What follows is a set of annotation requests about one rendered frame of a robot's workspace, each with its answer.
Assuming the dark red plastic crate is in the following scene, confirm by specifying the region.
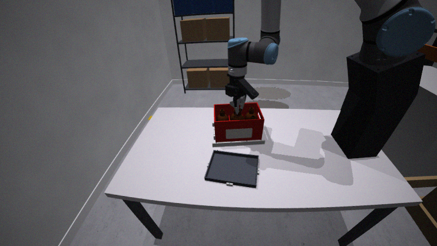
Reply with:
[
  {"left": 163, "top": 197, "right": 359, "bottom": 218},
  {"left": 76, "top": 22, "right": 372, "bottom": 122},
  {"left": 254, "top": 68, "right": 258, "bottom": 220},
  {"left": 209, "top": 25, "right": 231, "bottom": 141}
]
[{"left": 214, "top": 103, "right": 263, "bottom": 142}]

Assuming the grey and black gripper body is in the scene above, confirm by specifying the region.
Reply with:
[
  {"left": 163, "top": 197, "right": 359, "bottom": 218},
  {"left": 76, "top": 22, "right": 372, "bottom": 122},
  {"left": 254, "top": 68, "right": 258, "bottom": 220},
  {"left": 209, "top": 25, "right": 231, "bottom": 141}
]
[{"left": 225, "top": 73, "right": 245, "bottom": 99}]

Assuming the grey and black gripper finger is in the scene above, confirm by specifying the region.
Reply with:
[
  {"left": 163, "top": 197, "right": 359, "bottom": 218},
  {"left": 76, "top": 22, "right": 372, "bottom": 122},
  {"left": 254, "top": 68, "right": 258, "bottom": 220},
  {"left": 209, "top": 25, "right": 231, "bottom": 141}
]
[
  {"left": 230, "top": 93, "right": 240, "bottom": 114},
  {"left": 239, "top": 94, "right": 247, "bottom": 112}
]

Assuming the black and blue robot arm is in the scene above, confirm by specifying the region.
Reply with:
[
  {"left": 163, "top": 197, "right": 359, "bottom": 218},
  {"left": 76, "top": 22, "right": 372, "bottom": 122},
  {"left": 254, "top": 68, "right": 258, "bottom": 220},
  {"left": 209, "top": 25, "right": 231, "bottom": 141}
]
[{"left": 227, "top": 0, "right": 436, "bottom": 99}]

